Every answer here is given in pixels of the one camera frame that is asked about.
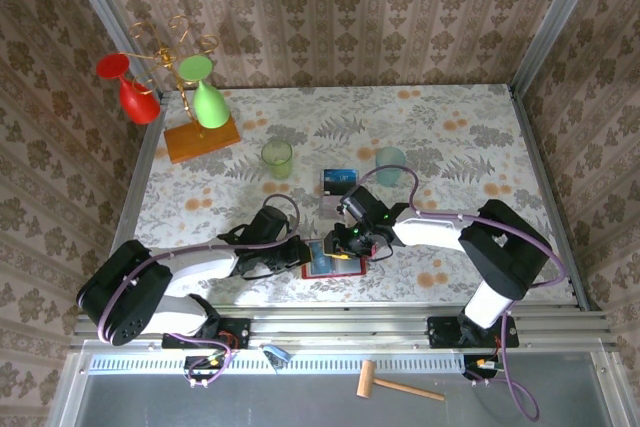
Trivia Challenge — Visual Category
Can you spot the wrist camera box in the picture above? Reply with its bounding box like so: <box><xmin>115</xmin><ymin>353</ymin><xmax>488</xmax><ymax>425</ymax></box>
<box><xmin>339</xmin><ymin>185</ymin><xmax>386</xmax><ymax>222</ymax></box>
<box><xmin>248</xmin><ymin>205</ymin><xmax>290</xmax><ymax>243</ymax></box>

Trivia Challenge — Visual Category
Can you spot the clear acrylic card stand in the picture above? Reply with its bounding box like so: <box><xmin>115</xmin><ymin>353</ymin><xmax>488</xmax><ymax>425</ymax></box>
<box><xmin>318</xmin><ymin>168</ymin><xmax>362</xmax><ymax>221</ymax></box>

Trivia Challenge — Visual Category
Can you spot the perforated metal cable strip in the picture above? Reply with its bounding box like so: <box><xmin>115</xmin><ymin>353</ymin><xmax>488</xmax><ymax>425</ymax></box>
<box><xmin>88</xmin><ymin>352</ymin><xmax>466</xmax><ymax>376</ymax></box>

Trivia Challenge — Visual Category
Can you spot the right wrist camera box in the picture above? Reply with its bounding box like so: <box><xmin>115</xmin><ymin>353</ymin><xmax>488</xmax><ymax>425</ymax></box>
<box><xmin>339</xmin><ymin>185</ymin><xmax>386</xmax><ymax>222</ymax></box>

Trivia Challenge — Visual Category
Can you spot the blue white clip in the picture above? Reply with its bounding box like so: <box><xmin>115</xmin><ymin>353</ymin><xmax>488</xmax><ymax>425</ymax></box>
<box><xmin>260</xmin><ymin>343</ymin><xmax>293</xmax><ymax>367</ymax></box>

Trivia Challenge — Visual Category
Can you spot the aluminium table side rail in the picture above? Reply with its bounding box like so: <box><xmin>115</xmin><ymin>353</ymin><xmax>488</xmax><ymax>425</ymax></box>
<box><xmin>507</xmin><ymin>82</ymin><xmax>591</xmax><ymax>312</ymax></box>
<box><xmin>93</xmin><ymin>89</ymin><xmax>174</xmax><ymax>316</ymax></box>

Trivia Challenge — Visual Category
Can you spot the light blue chip card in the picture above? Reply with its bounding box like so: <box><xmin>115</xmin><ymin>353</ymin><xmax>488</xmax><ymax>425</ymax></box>
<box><xmin>307</xmin><ymin>240</ymin><xmax>334</xmax><ymax>270</ymax></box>

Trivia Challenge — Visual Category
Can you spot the blue translucent plastic cup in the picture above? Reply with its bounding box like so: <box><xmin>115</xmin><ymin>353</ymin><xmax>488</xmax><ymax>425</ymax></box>
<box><xmin>375</xmin><ymin>146</ymin><xmax>407</xmax><ymax>187</ymax></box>

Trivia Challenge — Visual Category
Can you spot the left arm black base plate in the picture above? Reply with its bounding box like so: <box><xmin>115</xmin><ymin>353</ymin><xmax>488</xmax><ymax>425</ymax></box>
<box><xmin>162</xmin><ymin>317</ymin><xmax>251</xmax><ymax>350</ymax></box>

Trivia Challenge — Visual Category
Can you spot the green translucent plastic cup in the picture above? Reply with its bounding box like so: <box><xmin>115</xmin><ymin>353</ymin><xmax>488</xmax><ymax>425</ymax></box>
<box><xmin>260</xmin><ymin>139</ymin><xmax>294</xmax><ymax>180</ymax></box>

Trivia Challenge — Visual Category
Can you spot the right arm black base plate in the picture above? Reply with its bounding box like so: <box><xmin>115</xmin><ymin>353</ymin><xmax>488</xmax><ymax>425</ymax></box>
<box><xmin>427</xmin><ymin>315</ymin><xmax>520</xmax><ymax>349</ymax></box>

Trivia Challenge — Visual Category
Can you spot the aluminium corner post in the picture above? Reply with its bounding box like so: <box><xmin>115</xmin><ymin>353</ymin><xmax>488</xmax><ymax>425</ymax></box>
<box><xmin>55</xmin><ymin>0</ymin><xmax>166</xmax><ymax>98</ymax></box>
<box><xmin>509</xmin><ymin>0</ymin><xmax>610</xmax><ymax>96</ymax></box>

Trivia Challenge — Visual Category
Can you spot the gold wire glass rack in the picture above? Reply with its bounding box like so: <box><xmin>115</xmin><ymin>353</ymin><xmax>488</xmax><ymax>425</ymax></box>
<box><xmin>128</xmin><ymin>15</ymin><xmax>221</xmax><ymax>141</ymax></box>

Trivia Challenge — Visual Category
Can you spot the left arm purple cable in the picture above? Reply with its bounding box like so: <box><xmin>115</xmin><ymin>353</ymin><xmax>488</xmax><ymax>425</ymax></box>
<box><xmin>102</xmin><ymin>193</ymin><xmax>301</xmax><ymax>391</ymax></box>

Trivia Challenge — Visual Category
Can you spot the orange wooden rack base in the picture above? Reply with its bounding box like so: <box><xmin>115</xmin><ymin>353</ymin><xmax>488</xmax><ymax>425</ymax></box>
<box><xmin>163</xmin><ymin>114</ymin><xmax>241</xmax><ymax>165</ymax></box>

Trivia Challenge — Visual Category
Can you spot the grey metal shelf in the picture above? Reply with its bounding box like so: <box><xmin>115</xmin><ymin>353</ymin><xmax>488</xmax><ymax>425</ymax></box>
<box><xmin>49</xmin><ymin>341</ymin><xmax>640</xmax><ymax>427</ymax></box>

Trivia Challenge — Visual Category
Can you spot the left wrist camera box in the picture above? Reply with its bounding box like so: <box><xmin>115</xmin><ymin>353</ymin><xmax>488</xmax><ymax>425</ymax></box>
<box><xmin>248</xmin><ymin>205</ymin><xmax>290</xmax><ymax>243</ymax></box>

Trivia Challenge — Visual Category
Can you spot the black connector block with wires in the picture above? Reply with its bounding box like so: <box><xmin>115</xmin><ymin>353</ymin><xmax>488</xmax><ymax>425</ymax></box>
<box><xmin>462</xmin><ymin>354</ymin><xmax>506</xmax><ymax>382</ymax></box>
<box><xmin>184</xmin><ymin>355</ymin><xmax>229</xmax><ymax>382</ymax></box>

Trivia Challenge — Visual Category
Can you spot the red plastic wine glass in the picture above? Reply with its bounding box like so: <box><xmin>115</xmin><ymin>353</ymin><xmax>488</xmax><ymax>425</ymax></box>
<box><xmin>96</xmin><ymin>53</ymin><xmax>162</xmax><ymax>126</ymax></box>

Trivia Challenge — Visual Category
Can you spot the red leather card holder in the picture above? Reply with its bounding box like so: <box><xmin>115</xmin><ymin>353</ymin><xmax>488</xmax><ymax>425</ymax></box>
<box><xmin>301</xmin><ymin>239</ymin><xmax>370</xmax><ymax>281</ymax></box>

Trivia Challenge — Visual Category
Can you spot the green plastic wine glass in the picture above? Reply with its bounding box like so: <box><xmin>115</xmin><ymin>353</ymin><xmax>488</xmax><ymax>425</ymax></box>
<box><xmin>178</xmin><ymin>55</ymin><xmax>231</xmax><ymax>129</ymax></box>

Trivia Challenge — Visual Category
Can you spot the aluminium table edge rail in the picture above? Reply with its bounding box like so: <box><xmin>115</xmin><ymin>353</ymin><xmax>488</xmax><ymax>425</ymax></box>
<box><xmin>69</xmin><ymin>302</ymin><xmax>621</xmax><ymax>351</ymax></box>

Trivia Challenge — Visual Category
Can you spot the wooden mallet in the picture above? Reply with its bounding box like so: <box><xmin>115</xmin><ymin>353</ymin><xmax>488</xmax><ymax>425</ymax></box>
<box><xmin>355</xmin><ymin>359</ymin><xmax>446</xmax><ymax>402</ymax></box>

